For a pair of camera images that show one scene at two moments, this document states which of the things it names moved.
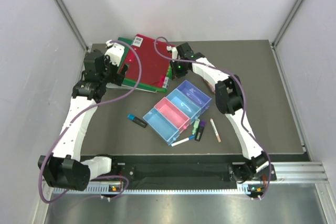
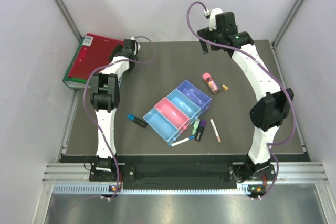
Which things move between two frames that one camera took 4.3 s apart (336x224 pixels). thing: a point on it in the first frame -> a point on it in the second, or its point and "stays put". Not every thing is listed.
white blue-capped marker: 192,137 stays put
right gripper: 175,74 -> 207,32
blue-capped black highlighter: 132,118 stays put
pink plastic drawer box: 172,113 stays put
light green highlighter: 196,125 stays put
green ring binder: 137,84 -> 78,82
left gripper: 115,78 -> 117,50
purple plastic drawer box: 197,96 stays put
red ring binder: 156,69 -> 94,56
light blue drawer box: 185,105 stays put
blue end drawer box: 168,132 stays put
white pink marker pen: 215,130 stays put
